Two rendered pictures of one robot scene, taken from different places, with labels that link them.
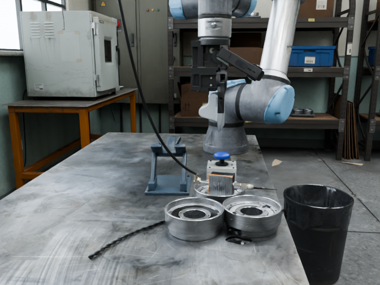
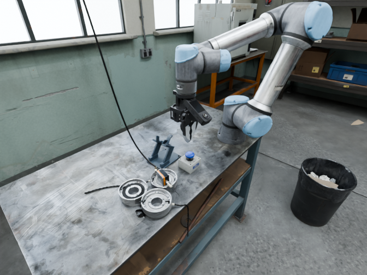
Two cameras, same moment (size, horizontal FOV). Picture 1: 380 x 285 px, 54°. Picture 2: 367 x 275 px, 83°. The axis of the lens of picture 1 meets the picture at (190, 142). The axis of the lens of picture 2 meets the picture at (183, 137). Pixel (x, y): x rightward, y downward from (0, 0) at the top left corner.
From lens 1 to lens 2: 63 cm
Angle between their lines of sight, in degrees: 39
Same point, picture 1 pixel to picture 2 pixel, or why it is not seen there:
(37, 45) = (200, 25)
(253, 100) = (239, 119)
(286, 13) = (283, 59)
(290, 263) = (138, 240)
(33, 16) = (200, 7)
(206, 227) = (126, 202)
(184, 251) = (114, 208)
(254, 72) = (200, 119)
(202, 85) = (176, 117)
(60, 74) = not seen: hidden behind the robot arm
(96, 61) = not seen: hidden behind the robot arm
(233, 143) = (229, 137)
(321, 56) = not seen: outside the picture
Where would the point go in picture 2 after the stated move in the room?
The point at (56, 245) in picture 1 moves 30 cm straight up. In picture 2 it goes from (86, 179) to (63, 113)
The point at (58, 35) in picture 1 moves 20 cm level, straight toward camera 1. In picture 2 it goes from (211, 19) to (208, 21)
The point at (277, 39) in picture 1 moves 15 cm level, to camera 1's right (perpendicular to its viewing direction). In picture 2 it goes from (268, 79) to (310, 87)
